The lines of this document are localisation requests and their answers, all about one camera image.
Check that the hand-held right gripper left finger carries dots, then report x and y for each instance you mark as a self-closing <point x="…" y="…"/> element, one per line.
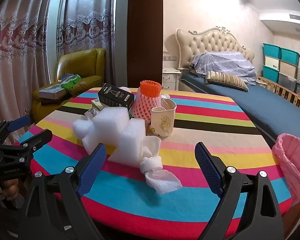
<point x="92" y="170"/>

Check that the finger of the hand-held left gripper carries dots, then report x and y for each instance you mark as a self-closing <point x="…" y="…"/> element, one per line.
<point x="38" y="138"/>
<point x="18" y="123"/>

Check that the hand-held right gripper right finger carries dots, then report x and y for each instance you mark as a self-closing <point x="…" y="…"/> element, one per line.
<point x="208" y="165"/>

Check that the black cardboard box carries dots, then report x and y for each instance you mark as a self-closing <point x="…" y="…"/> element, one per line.
<point x="115" y="96"/>

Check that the bin with pink bag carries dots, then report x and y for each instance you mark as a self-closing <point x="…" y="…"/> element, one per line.
<point x="295" y="160"/>

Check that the person's left hand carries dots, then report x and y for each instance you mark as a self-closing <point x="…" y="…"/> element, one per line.
<point x="10" y="189"/>

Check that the flat cardboard box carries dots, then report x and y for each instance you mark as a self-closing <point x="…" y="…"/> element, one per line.
<point x="51" y="91"/>

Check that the white crumpled tissue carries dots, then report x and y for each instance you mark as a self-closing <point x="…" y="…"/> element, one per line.
<point x="152" y="165"/>

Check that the white cup with gold print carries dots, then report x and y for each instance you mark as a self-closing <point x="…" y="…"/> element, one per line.
<point x="162" y="122"/>

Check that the green packet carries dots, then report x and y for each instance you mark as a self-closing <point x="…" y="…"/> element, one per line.
<point x="71" y="82"/>

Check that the pink lace curtain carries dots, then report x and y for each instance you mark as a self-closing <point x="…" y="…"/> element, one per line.
<point x="15" y="55"/>
<point x="90" y="30"/>

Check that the white crumpled plastic bag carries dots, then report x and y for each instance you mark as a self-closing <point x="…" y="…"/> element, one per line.
<point x="165" y="97"/>

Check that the orange and pink foam net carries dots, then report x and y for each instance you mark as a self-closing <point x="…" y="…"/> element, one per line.
<point x="145" y="102"/>

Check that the striped beige pillow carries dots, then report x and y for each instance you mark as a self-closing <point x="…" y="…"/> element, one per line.
<point x="225" y="80"/>

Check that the yellow leather armchair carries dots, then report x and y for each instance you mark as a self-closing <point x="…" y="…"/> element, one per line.
<point x="77" y="60"/>

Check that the white nightstand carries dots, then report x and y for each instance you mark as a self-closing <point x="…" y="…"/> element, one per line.
<point x="170" y="78"/>

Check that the teal storage box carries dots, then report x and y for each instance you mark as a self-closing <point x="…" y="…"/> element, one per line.
<point x="290" y="56"/>
<point x="270" y="74"/>
<point x="272" y="51"/>

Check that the grey clear storage box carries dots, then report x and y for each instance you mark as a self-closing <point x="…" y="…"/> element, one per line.
<point x="287" y="82"/>

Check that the cream storage box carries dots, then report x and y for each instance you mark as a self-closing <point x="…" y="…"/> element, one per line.
<point x="272" y="63"/>

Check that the cream bed with tufted headboard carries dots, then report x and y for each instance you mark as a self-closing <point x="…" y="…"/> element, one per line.
<point x="210" y="41"/>

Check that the beige storage box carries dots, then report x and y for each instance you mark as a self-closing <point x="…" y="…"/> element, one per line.
<point x="288" y="69"/>

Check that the wooden crib rail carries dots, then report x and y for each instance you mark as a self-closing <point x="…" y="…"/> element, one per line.
<point x="287" y="93"/>

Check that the wall switch panel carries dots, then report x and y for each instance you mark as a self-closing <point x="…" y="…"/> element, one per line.
<point x="170" y="56"/>

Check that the brown wooden door frame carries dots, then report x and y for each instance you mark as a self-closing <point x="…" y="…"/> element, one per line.
<point x="145" y="30"/>

